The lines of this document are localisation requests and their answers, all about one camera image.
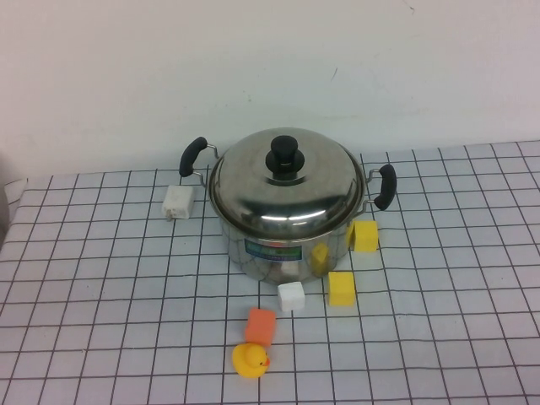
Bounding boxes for steel lid with black knob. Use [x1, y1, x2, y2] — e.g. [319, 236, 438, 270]
[208, 128, 366, 244]

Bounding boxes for stainless steel pot black handles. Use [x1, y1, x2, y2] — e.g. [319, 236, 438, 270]
[178, 137, 398, 284]

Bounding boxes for white power adapter plug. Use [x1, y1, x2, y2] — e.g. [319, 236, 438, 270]
[159, 184, 196, 224]

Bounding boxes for white foam cube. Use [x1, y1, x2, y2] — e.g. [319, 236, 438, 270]
[277, 281, 305, 313]

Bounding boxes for yellow foam cube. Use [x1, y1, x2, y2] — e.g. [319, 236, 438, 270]
[327, 271, 357, 306]
[352, 219, 380, 253]

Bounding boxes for orange foam block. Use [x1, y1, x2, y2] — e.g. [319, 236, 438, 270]
[244, 307, 278, 348]

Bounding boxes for yellow rubber duck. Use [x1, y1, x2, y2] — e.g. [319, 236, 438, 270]
[232, 342, 271, 380]

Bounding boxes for white black-grid tablecloth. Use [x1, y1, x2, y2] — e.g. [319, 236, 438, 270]
[0, 139, 540, 405]

